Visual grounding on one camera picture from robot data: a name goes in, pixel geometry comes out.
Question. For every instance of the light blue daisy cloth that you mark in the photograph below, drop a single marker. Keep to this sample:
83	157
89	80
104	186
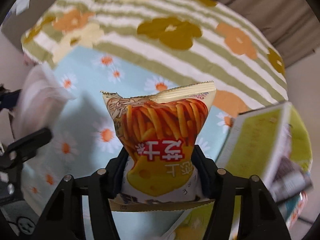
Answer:
84	139

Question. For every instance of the striped floral quilt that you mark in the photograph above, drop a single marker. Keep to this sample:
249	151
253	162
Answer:
182	41

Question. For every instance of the white red label snack bag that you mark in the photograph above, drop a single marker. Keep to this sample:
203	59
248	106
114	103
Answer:
40	102

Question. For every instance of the green cardboard storage box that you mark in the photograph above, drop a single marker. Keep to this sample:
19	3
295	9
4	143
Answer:
261	168

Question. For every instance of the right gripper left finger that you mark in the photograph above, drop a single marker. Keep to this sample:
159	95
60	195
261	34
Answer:
63	215

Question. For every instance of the orange cheese sticks bag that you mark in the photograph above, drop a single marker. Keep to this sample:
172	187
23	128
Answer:
159	134

